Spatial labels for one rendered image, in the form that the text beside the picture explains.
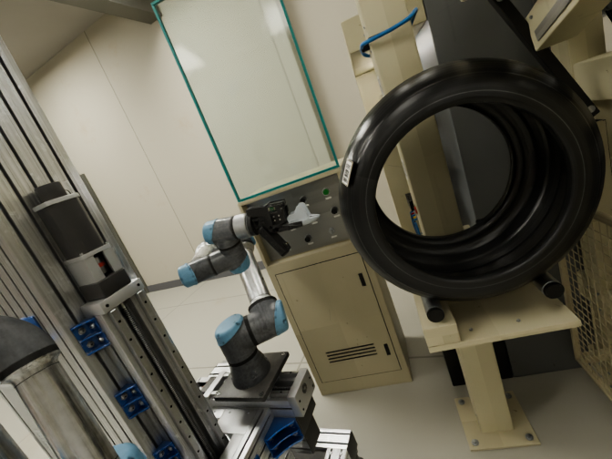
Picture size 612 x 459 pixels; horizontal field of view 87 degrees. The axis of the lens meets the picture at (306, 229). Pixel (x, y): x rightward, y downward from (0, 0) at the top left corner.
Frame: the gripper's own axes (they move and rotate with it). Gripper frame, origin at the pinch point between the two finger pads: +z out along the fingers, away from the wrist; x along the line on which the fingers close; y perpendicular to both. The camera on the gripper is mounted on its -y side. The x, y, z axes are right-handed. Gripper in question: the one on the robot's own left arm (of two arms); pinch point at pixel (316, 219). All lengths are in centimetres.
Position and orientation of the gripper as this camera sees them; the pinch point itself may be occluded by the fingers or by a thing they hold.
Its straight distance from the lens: 94.4
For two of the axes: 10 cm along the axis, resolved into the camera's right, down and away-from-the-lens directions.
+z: 9.6, -1.8, -2.3
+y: -2.4, -9.3, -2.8
